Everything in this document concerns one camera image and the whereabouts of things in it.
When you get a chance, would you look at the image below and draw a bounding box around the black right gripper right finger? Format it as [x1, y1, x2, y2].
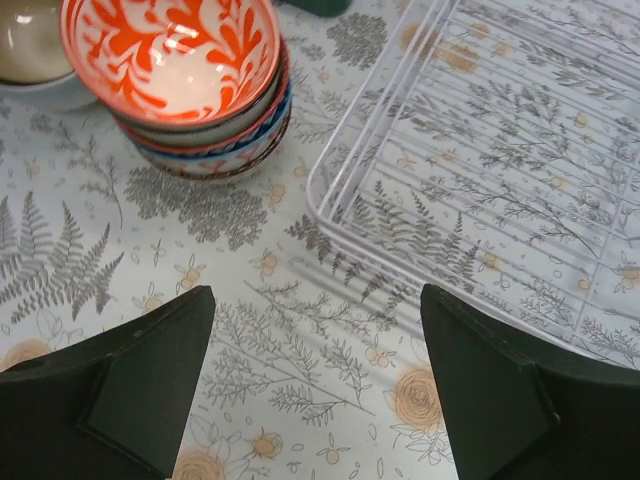
[420, 285, 639, 479]

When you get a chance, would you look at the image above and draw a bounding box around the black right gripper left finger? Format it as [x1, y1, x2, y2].
[1, 286, 216, 479]

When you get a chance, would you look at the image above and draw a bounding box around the pale green bowl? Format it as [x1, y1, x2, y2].
[110, 37, 290, 154]

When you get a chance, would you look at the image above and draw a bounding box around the white orange ring bowl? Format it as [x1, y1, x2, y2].
[59, 0, 281, 129]

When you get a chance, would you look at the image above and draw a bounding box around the black gold bowl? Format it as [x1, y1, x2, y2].
[1, 0, 72, 84]

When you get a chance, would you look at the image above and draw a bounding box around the brown checker pattern bowl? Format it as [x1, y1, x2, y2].
[140, 109, 291, 181]

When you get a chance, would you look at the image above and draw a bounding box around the blue triangle pattern bowl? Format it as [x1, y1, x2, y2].
[133, 88, 293, 172]

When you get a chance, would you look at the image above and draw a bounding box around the red diamond pattern bowl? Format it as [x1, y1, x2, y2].
[114, 70, 289, 158]

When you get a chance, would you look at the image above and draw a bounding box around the green compartment organizer tray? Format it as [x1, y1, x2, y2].
[283, 0, 353, 18]

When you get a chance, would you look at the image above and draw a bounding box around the white wire dish rack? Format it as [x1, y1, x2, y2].
[308, 1, 639, 369]

